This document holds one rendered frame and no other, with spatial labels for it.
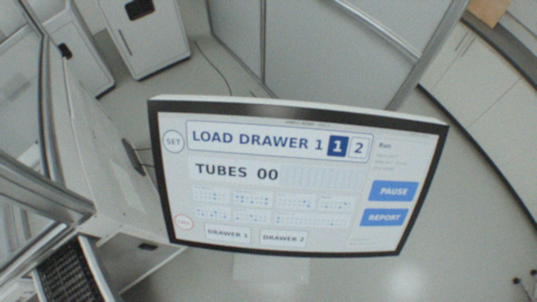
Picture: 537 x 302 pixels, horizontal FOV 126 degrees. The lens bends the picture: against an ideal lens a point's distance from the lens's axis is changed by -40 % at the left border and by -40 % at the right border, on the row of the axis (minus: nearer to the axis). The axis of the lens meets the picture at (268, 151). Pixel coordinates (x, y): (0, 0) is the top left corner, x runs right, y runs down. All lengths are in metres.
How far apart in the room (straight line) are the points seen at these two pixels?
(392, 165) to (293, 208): 0.19
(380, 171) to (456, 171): 1.90
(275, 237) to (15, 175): 0.50
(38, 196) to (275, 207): 0.48
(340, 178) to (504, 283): 2.24
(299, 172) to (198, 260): 1.22
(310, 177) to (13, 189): 0.55
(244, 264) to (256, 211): 1.03
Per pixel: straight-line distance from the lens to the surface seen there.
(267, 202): 0.41
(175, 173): 0.42
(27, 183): 0.53
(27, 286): 0.95
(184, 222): 0.48
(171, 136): 0.39
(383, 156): 0.40
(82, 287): 0.76
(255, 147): 0.36
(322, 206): 0.42
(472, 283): 2.18
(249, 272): 1.43
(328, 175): 0.39
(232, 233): 0.46
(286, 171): 0.37
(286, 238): 0.46
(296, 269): 1.44
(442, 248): 1.96
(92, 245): 0.78
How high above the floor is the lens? 1.46
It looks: 62 degrees down
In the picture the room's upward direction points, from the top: 3 degrees clockwise
